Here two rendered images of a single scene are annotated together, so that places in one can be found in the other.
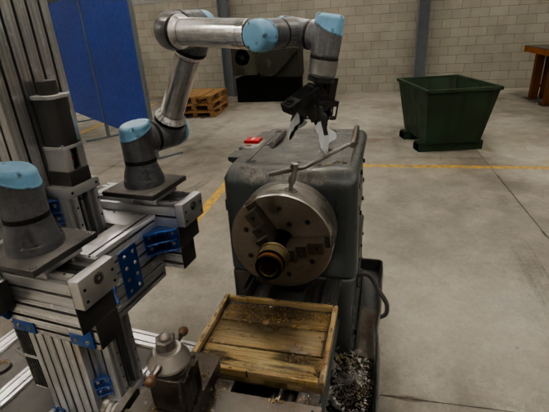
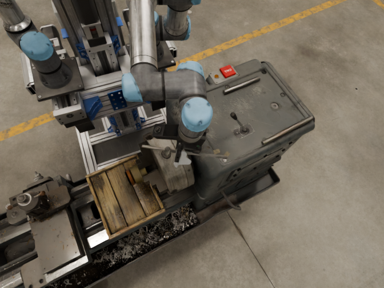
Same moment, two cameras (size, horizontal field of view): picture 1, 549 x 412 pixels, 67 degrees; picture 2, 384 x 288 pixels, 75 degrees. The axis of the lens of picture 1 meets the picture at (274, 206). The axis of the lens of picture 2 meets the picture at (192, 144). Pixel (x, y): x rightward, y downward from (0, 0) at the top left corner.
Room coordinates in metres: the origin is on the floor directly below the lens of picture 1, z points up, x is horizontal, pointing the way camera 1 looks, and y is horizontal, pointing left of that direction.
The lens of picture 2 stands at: (0.88, -0.37, 2.21)
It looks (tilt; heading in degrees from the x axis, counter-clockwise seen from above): 65 degrees down; 38
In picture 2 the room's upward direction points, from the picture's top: 9 degrees clockwise
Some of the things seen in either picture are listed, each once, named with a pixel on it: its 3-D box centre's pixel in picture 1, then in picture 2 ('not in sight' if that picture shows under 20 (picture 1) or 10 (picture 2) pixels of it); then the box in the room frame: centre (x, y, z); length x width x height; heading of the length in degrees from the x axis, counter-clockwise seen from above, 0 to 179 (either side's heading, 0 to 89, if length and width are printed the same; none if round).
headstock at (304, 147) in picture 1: (302, 192); (232, 127); (1.53, -0.12, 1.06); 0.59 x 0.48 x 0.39; 164
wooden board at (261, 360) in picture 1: (267, 337); (125, 193); (0.91, 0.04, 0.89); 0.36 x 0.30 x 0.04; 74
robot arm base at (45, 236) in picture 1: (30, 228); (52, 70); (1.02, 0.67, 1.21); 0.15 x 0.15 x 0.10
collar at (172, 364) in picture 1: (167, 354); (26, 200); (0.59, 0.21, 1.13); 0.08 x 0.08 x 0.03
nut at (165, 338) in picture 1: (165, 340); (22, 198); (0.59, 0.21, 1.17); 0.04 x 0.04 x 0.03
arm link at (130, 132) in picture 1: (138, 139); (148, 27); (1.48, 0.48, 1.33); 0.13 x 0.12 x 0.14; 142
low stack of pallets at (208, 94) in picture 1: (203, 102); not in sight; (9.31, 1.44, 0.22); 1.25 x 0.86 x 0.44; 170
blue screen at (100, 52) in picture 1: (94, 69); not in sight; (7.40, 2.92, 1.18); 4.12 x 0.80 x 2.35; 38
